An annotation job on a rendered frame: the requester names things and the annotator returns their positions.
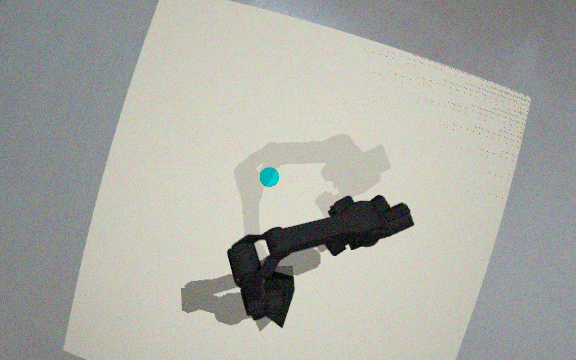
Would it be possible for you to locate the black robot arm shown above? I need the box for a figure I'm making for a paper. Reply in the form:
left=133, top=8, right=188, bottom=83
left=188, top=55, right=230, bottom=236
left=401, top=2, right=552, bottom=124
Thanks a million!
left=227, top=196, right=414, bottom=320

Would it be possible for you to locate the cyan circle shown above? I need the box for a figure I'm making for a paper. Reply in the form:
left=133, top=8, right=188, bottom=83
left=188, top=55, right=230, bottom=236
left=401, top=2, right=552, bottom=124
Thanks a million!
left=260, top=167, right=279, bottom=187

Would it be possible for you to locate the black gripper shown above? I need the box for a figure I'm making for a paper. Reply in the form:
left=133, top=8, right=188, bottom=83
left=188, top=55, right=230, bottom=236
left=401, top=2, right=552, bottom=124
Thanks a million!
left=325, top=195, right=391, bottom=256

